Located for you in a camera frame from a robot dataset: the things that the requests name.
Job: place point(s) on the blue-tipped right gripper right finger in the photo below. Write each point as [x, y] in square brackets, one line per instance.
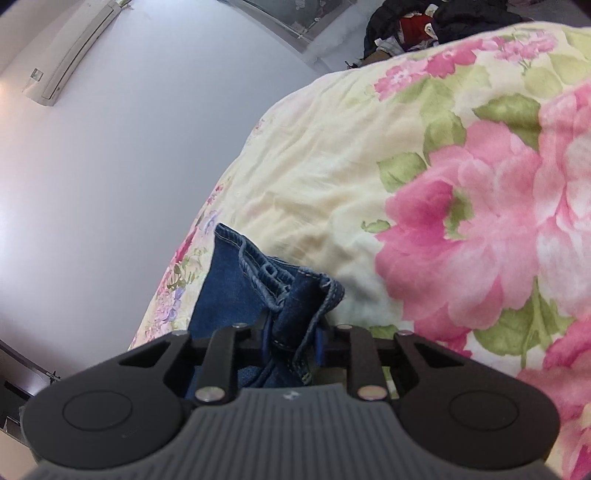
[362, 356]

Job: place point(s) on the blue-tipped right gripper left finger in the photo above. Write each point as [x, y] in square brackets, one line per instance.
[221, 354]

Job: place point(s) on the blue denim jeans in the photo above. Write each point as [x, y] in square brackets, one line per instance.
[284, 302]

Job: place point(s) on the beige wardrobe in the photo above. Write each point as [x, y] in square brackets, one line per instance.
[21, 379]

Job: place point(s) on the floral yellow bed quilt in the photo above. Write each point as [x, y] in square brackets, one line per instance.
[447, 191]

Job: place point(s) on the black clothes pile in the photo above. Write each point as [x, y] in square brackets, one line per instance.
[453, 20]

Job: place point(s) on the white wall air conditioner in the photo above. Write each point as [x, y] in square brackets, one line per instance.
[69, 46]

